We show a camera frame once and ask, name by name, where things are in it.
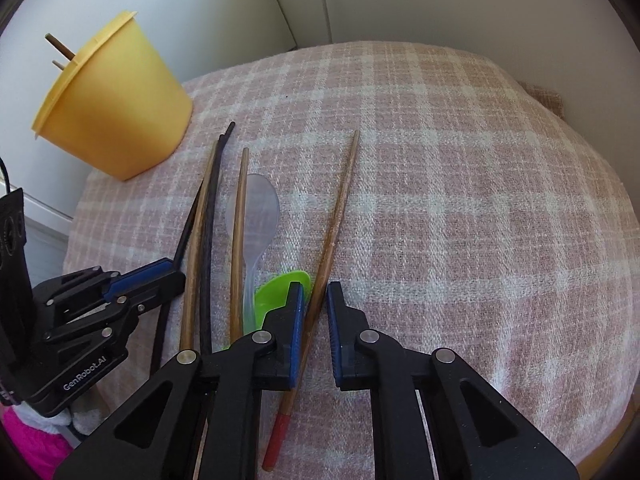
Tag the person's left hand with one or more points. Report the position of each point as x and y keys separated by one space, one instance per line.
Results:
x=47 y=422

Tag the beige woven cloth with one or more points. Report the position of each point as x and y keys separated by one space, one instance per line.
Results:
x=545 y=97

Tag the yellow plastic cup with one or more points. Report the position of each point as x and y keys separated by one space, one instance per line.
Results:
x=115 y=110

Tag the pink plaid blanket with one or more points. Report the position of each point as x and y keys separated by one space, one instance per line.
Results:
x=450 y=210

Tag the pink cloth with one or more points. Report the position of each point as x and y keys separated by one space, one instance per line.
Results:
x=30 y=450

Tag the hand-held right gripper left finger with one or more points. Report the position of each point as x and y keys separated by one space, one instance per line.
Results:
x=297 y=330

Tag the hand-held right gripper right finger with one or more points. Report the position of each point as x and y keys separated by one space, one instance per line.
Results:
x=335 y=335

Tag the green plastic spoon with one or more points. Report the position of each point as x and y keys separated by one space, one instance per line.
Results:
x=272 y=297

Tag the brown wooden chopstick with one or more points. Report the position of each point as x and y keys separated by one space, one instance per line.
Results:
x=197 y=260
x=240 y=240
x=60 y=46

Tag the red-tipped wooden chopstick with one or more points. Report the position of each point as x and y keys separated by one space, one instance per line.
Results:
x=332 y=240

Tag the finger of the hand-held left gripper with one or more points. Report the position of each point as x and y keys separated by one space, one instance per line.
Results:
x=115 y=317
x=140 y=274

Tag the clear plastic spoon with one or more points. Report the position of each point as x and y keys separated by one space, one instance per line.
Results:
x=260 y=220

